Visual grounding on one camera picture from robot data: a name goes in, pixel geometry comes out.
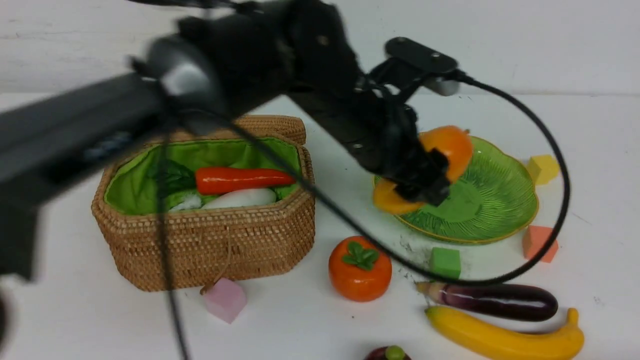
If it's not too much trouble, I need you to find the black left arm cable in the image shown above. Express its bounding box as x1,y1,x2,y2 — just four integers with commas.
155,75,572,360

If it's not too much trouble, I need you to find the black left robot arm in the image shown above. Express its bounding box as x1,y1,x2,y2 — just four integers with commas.
1,0,450,280

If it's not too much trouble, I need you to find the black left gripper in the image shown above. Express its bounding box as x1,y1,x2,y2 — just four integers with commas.
287,70,451,206

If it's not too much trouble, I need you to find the orange carrot with green leaves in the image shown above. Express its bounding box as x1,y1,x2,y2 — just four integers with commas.
147,159,297,196

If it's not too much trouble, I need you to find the pink foam cube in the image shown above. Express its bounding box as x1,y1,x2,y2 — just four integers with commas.
200,277,248,324

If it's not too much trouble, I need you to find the woven rattan basket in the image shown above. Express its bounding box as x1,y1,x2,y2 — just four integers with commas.
91,160,316,292

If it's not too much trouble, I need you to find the white radish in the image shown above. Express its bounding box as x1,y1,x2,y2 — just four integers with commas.
201,188,277,210

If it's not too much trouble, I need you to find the green glass leaf plate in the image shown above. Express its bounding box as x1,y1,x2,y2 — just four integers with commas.
395,136,539,246

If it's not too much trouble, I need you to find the purple eggplant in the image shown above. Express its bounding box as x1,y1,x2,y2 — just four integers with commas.
415,281,559,322

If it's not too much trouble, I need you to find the orange persimmon with green leaf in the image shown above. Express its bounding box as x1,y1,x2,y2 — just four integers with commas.
327,235,393,303

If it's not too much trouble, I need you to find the yellow foam cube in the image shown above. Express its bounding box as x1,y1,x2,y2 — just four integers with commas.
525,154,560,186

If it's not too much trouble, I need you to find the green foam cube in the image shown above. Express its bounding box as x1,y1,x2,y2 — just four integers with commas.
429,247,462,280

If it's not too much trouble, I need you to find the dark purple mangosteen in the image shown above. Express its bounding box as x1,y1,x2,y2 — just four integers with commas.
364,345,412,360

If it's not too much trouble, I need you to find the yellow orange mango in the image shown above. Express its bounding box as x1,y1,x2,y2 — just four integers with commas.
372,125,474,215

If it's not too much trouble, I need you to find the orange foam cube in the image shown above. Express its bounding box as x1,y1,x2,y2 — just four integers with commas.
521,225,559,264

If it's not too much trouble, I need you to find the woven rattan basket lid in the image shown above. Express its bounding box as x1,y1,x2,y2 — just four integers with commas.
171,114,307,146

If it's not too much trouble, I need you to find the yellow banana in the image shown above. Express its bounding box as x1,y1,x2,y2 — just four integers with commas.
425,306,585,360

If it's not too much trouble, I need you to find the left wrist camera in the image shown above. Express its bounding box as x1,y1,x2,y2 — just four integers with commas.
369,37,460,102

